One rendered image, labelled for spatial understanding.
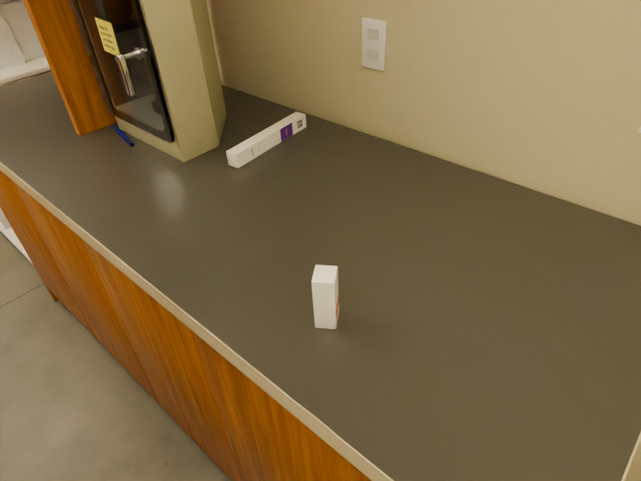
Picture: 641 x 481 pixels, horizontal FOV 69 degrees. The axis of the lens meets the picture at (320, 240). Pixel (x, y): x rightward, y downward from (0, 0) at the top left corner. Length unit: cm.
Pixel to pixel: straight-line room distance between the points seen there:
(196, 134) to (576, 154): 86
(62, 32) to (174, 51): 38
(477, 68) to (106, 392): 166
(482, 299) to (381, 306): 17
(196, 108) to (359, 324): 70
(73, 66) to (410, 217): 97
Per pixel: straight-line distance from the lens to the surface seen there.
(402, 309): 78
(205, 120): 124
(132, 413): 192
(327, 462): 83
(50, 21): 144
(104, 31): 129
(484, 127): 114
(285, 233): 93
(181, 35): 117
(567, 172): 111
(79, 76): 148
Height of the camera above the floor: 151
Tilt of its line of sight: 39 degrees down
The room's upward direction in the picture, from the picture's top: 3 degrees counter-clockwise
